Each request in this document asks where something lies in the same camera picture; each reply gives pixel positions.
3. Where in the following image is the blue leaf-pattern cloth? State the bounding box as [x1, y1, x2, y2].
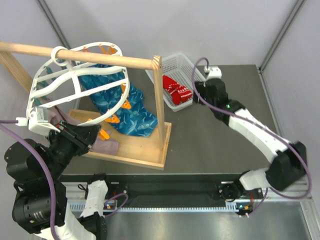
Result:
[78, 71, 158, 137]

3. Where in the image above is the orange clothes peg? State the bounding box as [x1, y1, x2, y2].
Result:
[104, 114, 120, 124]
[121, 83, 132, 109]
[98, 129, 110, 141]

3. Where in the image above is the red christmas sock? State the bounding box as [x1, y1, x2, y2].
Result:
[176, 85, 193, 104]
[162, 75, 181, 105]

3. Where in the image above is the white round clip hanger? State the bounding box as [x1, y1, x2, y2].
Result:
[26, 46, 130, 126]

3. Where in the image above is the teal clothes peg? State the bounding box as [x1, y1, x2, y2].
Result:
[33, 97, 45, 107]

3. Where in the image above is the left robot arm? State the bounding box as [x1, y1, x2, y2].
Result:
[3, 121, 114, 240]

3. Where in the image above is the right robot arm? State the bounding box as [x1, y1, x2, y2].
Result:
[192, 78, 312, 198]

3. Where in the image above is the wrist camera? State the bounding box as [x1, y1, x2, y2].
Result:
[203, 66, 222, 80]
[15, 106, 61, 137]

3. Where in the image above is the purple cable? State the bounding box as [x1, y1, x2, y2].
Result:
[0, 119, 63, 240]
[191, 56, 313, 218]

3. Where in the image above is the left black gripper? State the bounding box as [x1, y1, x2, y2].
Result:
[41, 117, 101, 177]

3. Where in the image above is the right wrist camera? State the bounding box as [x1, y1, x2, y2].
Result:
[203, 66, 222, 80]

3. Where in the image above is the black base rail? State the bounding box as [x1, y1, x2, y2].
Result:
[56, 173, 266, 208]

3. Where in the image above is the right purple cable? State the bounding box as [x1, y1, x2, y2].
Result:
[191, 56, 313, 218]

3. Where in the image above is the wooden hanging rack frame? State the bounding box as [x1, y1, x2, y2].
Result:
[0, 42, 172, 170]

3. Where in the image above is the mauve grey cloth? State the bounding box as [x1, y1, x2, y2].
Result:
[47, 107, 119, 156]

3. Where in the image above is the white perforated plastic basket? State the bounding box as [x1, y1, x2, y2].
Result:
[162, 53, 194, 112]

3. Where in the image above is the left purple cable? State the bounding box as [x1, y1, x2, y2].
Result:
[0, 119, 63, 240]

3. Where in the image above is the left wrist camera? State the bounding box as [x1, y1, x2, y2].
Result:
[15, 106, 61, 137]

